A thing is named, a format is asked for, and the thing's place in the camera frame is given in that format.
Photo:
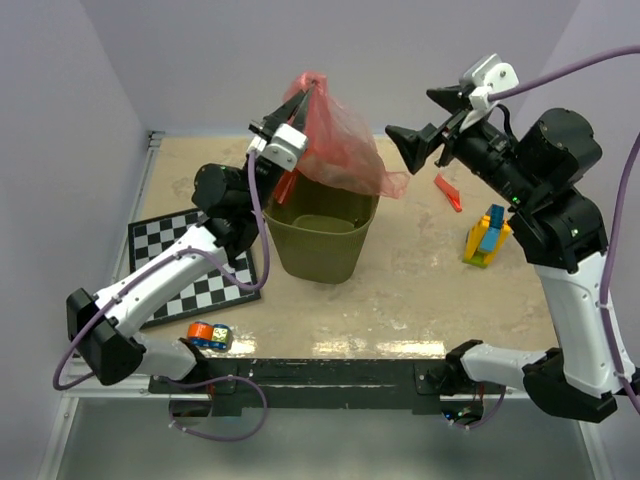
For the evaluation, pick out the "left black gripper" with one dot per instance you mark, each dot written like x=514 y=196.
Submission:
x=294 y=111

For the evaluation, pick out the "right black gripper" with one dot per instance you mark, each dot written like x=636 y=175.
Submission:
x=417 y=145

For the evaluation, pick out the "red plastic trash bag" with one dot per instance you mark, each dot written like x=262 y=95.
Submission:
x=341 y=153

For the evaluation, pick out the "olive green mesh trash bin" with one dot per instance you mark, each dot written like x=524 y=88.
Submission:
x=319 y=231

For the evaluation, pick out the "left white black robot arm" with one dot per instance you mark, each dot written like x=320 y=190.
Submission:
x=105 y=328

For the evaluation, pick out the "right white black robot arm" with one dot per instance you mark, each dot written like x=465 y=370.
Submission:
x=565 y=240

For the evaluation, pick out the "small red plastic bag piece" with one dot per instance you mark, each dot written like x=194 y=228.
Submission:
x=451 y=193

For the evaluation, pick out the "colourful toy block stack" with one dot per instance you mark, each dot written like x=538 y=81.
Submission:
x=485 y=239

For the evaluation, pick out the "black white chessboard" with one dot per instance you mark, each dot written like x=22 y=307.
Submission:
x=209 y=293

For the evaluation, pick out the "orange blue toy car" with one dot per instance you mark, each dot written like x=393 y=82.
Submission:
x=213 y=336

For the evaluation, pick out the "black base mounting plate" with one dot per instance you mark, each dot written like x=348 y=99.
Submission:
x=417 y=385

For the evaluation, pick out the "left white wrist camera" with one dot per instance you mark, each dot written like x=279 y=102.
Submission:
x=284 y=149

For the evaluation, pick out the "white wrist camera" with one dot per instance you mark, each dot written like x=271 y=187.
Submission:
x=284 y=149
x=489 y=75

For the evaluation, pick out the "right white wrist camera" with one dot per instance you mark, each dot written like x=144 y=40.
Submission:
x=489 y=75

